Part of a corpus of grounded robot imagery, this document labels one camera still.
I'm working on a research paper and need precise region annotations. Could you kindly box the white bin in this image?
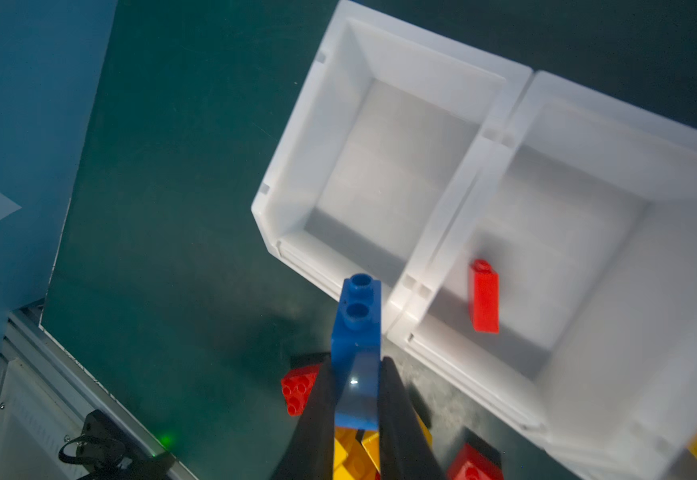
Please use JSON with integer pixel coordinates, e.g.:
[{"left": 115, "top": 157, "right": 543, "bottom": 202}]
[
  {"left": 252, "top": 1, "right": 532, "bottom": 336},
  {"left": 387, "top": 72, "right": 697, "bottom": 479}
]

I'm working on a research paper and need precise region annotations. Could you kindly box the left white bin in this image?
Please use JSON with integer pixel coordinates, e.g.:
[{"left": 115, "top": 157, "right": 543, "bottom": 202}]
[{"left": 252, "top": 1, "right": 532, "bottom": 336}]

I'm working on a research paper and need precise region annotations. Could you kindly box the aluminium front rail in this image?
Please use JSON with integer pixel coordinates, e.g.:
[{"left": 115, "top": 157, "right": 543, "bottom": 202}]
[{"left": 0, "top": 307, "right": 164, "bottom": 479}]

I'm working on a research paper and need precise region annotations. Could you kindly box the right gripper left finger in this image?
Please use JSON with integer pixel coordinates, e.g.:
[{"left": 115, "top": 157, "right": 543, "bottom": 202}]
[{"left": 270, "top": 357, "right": 336, "bottom": 480}]

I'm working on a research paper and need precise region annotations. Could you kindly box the blue lego brick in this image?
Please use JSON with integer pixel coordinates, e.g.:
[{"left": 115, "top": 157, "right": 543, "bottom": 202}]
[{"left": 330, "top": 273, "right": 382, "bottom": 431}]

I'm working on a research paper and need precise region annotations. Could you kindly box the long red brick centre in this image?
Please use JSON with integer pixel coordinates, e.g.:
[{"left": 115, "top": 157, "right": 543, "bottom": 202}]
[{"left": 446, "top": 444, "right": 504, "bottom": 480}]

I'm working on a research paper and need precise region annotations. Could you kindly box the middle white bin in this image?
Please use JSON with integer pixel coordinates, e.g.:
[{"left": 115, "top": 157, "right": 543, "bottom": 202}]
[{"left": 387, "top": 72, "right": 697, "bottom": 479}]

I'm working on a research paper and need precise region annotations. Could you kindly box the long red lego brick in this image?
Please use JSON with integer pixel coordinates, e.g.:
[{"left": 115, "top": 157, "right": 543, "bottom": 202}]
[{"left": 280, "top": 365, "right": 320, "bottom": 417}]

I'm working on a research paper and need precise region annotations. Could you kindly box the small red lego brick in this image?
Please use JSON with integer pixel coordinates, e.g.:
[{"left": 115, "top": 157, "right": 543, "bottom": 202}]
[{"left": 469, "top": 259, "right": 499, "bottom": 334}]

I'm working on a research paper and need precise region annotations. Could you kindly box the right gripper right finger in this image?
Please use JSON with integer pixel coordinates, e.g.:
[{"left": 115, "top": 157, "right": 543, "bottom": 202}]
[{"left": 377, "top": 357, "right": 446, "bottom": 480}]

